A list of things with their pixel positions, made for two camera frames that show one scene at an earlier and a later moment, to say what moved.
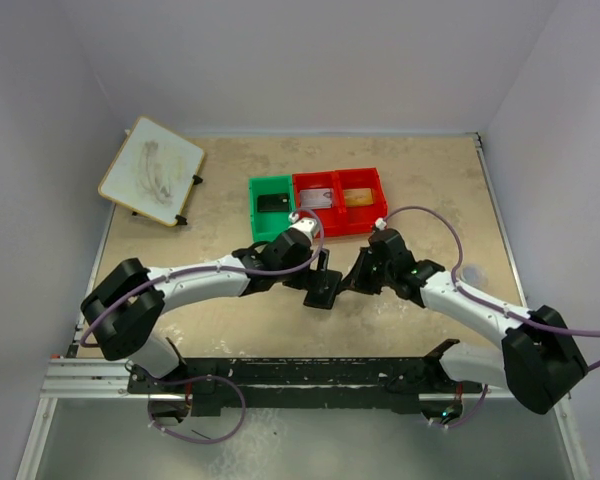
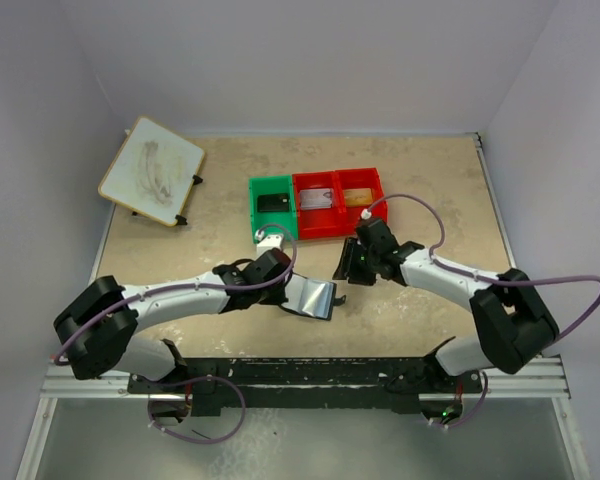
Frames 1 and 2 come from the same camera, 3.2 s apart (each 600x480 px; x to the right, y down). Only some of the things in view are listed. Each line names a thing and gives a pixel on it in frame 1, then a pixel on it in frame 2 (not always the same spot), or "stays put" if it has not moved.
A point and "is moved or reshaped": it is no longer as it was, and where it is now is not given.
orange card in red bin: (358, 196) stays put
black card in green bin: (277, 202) stays put
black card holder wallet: (322, 288) is moved or reshaped
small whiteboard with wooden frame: (152, 172) stays put
